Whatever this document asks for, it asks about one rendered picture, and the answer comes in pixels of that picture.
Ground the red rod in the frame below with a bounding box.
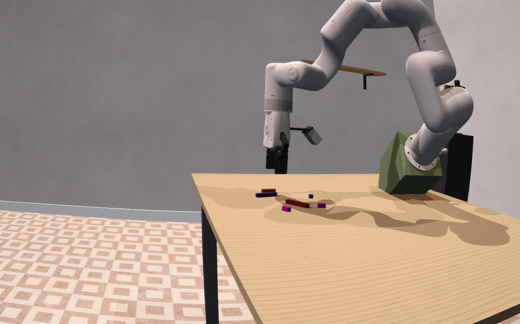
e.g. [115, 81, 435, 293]
[286, 199, 309, 208]

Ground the purple rod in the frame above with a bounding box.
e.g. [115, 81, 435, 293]
[256, 192, 277, 198]

